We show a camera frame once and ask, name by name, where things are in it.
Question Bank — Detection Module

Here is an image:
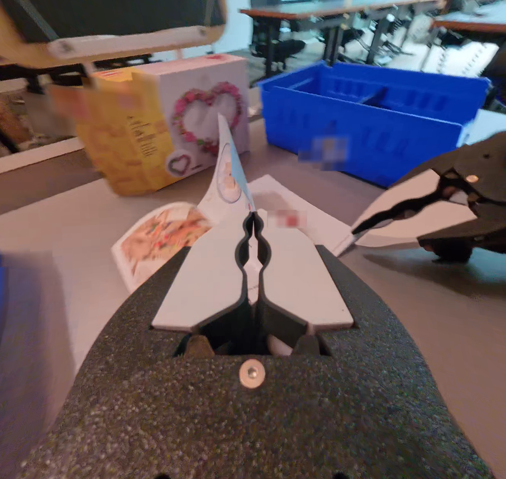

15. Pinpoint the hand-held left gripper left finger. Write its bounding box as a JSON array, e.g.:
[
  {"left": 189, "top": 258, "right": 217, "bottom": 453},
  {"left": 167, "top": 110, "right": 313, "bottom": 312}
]
[{"left": 151, "top": 211, "right": 254, "bottom": 334}]

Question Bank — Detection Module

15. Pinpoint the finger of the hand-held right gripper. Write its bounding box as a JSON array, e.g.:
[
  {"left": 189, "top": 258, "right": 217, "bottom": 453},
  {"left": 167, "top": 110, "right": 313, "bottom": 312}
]
[
  {"left": 355, "top": 202, "right": 479, "bottom": 248},
  {"left": 350, "top": 170, "right": 449, "bottom": 234}
]

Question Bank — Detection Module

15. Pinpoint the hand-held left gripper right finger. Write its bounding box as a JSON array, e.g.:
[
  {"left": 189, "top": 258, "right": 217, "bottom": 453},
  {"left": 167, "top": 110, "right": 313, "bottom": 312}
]
[{"left": 253, "top": 211, "right": 354, "bottom": 335}]

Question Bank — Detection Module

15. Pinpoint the blue divided plastic bin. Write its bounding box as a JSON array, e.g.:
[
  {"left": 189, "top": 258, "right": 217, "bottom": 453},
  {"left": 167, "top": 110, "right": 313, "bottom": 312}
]
[{"left": 258, "top": 61, "right": 492, "bottom": 189}]

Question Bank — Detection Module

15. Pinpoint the lego instruction booklet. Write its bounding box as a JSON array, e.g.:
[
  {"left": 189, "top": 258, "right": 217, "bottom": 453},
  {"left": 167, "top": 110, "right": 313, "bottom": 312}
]
[{"left": 112, "top": 113, "right": 354, "bottom": 295}]

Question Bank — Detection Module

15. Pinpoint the yellow white lego box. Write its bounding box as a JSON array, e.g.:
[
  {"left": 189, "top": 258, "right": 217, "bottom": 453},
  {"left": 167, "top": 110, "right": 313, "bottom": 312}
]
[{"left": 51, "top": 53, "right": 250, "bottom": 196}]

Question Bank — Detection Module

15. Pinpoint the wood top office table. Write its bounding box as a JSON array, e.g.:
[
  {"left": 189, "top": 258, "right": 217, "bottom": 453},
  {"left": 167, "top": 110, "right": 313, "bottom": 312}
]
[
  {"left": 432, "top": 1, "right": 506, "bottom": 53},
  {"left": 240, "top": 0, "right": 454, "bottom": 78}
]

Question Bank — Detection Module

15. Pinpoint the black office chair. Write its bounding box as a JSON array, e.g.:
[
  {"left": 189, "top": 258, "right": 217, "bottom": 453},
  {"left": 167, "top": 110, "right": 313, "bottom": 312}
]
[{"left": 250, "top": 0, "right": 307, "bottom": 69}]

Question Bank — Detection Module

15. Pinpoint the bent plywood black chair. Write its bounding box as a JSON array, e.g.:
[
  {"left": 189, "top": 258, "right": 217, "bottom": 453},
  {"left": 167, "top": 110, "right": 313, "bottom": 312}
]
[{"left": 0, "top": 0, "right": 228, "bottom": 70}]

